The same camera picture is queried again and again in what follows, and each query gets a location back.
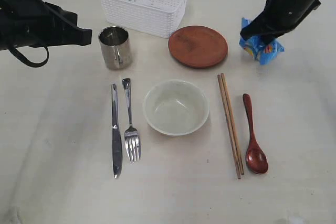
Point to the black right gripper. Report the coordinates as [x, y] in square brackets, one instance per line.
[281, 17]

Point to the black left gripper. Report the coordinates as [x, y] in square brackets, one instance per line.
[36, 23]

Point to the blue snack packet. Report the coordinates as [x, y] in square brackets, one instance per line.
[264, 54]

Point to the shiny steel cup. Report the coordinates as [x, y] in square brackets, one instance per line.
[115, 47]

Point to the dark plate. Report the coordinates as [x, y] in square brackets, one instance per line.
[198, 47]

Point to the wooden chopstick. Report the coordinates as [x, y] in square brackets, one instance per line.
[229, 125]
[239, 156]

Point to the white perforated plastic basket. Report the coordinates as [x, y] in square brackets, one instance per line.
[155, 17]

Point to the floral ceramic bowl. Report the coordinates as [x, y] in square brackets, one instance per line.
[175, 108]

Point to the silver metal fork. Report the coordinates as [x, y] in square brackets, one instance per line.
[131, 135]

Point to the brown wooden spoon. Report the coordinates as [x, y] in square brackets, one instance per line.
[255, 158]

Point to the silver metal knife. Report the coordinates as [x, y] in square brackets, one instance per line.
[117, 155]

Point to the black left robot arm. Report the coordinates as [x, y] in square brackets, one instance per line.
[36, 23]

